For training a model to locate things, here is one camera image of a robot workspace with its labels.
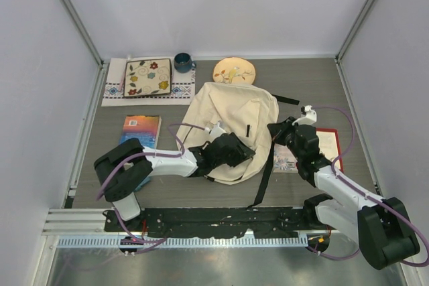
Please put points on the white embroidered placemat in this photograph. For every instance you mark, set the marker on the white embroidered placemat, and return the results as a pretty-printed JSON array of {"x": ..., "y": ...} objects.
[{"x": 182, "y": 90}]

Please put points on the red bordered book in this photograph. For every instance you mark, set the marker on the red bordered book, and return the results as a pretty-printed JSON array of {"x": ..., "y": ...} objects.
[{"x": 329, "y": 143}]

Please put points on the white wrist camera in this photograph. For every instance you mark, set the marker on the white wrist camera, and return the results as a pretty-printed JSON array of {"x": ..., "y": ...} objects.
[
  {"x": 214, "y": 131},
  {"x": 308, "y": 116}
]

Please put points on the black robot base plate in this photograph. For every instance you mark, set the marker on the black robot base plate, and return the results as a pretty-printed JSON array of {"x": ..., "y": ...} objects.
[{"x": 265, "y": 222}]

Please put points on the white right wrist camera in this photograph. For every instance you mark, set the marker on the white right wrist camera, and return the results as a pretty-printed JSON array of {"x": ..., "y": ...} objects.
[{"x": 308, "y": 116}]

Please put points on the round bird ceramic plate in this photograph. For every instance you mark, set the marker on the round bird ceramic plate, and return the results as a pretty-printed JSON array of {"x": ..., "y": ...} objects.
[{"x": 234, "y": 70}]

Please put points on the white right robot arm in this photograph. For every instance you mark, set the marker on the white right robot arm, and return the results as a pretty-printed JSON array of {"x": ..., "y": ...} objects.
[{"x": 381, "y": 227}]

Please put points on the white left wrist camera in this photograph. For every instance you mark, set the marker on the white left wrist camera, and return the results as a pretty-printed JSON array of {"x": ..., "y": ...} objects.
[{"x": 214, "y": 131}]

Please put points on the floral cover book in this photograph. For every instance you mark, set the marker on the floral cover book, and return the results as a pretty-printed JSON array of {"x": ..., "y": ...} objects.
[{"x": 283, "y": 160}]

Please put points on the blue sunset cover book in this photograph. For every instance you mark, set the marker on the blue sunset cover book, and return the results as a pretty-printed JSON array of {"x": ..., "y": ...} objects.
[{"x": 145, "y": 128}]

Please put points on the white slotted cable duct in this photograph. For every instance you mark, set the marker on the white slotted cable duct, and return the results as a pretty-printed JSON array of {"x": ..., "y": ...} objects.
[{"x": 119, "y": 241}]

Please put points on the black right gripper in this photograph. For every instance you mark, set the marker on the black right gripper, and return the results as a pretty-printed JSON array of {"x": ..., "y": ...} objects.
[{"x": 278, "y": 130}]

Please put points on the square floral ceramic plate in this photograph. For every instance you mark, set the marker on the square floral ceramic plate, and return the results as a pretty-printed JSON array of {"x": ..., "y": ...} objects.
[{"x": 147, "y": 78}]

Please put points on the dark blue ceramic mug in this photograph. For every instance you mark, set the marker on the dark blue ceramic mug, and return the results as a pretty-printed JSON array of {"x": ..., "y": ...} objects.
[{"x": 183, "y": 63}]

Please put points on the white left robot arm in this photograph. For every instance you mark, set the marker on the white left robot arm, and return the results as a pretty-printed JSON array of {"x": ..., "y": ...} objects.
[{"x": 125, "y": 167}]

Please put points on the blue small box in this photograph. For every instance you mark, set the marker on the blue small box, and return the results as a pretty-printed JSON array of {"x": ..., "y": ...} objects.
[{"x": 144, "y": 182}]

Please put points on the cream canvas backpack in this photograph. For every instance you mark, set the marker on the cream canvas backpack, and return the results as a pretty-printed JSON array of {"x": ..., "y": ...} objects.
[{"x": 244, "y": 110}]

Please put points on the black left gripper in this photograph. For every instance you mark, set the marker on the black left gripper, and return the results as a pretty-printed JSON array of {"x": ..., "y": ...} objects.
[{"x": 242, "y": 153}]

